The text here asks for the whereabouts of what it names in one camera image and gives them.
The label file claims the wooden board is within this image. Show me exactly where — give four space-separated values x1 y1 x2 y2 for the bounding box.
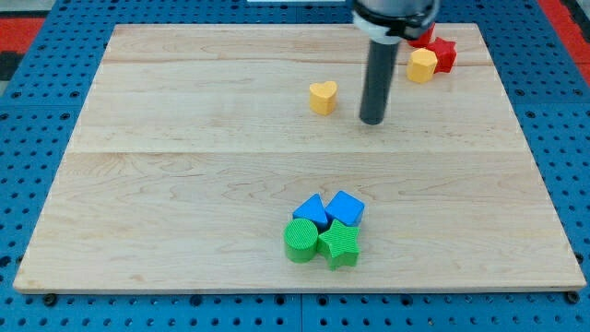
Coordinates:
13 23 586 294

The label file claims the green star block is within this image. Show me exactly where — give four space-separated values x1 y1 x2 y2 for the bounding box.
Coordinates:
317 219 360 270

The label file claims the red star block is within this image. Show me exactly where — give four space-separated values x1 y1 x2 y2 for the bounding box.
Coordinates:
426 37 456 73

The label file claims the yellow hexagon block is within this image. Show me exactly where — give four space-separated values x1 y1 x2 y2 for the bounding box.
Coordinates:
407 48 438 83

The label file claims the green cylinder block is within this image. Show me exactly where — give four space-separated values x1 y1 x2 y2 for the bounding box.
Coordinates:
283 218 319 263

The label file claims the blue triangle block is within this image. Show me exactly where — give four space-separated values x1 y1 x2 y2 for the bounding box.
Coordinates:
292 193 329 231

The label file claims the blue cube block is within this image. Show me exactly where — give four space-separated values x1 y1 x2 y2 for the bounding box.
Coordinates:
324 191 365 227

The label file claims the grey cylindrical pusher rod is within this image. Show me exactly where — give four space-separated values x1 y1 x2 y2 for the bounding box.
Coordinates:
360 41 398 125

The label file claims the red block behind arm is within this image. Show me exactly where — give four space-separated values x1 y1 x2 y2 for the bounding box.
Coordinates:
407 23 435 48

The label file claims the yellow heart block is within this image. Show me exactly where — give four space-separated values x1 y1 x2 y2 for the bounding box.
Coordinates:
309 81 338 115

